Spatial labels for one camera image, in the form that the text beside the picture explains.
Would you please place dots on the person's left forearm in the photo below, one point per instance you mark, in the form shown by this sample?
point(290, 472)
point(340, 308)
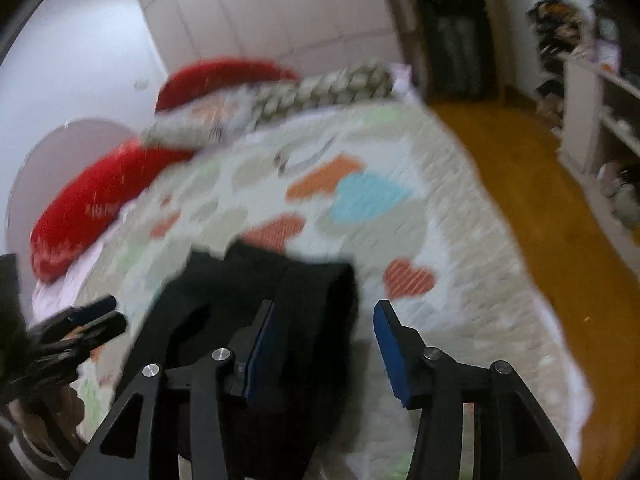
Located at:
point(30, 455)

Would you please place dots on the heart print quilt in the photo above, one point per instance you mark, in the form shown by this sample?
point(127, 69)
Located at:
point(450, 200)

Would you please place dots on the black pants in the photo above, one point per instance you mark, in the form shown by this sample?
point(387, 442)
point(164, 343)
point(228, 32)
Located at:
point(310, 320)

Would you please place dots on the floral patterned pillow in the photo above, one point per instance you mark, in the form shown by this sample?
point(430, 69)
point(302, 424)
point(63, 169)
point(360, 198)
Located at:
point(200, 120)

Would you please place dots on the red pillow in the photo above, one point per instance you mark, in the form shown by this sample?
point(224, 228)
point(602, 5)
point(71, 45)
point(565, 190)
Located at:
point(90, 195)
point(225, 75)

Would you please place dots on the grey green shelf clutter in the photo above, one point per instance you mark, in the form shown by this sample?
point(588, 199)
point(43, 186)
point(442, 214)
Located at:
point(622, 190)

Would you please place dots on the pale pink rounded headboard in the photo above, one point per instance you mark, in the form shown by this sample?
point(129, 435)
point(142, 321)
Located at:
point(50, 160)

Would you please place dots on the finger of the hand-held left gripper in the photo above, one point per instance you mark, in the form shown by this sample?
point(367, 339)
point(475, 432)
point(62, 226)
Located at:
point(95, 307)
point(105, 329)

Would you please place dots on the dark patterned cloth pile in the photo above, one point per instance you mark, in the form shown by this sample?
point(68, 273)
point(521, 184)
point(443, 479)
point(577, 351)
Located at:
point(560, 25)

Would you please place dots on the white shelf unit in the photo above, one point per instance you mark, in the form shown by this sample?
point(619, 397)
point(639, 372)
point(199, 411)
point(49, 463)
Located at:
point(580, 110)

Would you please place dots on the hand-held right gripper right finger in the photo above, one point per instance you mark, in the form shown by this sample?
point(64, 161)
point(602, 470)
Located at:
point(392, 350)

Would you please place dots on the white wardrobe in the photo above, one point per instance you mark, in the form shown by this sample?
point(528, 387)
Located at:
point(250, 20)

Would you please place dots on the person's left hand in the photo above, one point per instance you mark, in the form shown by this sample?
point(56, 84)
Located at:
point(55, 410)

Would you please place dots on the dark hanging clothes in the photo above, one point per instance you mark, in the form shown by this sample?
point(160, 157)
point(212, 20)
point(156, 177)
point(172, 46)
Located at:
point(455, 35)

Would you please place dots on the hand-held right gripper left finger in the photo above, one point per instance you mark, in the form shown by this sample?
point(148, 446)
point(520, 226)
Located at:
point(260, 350)

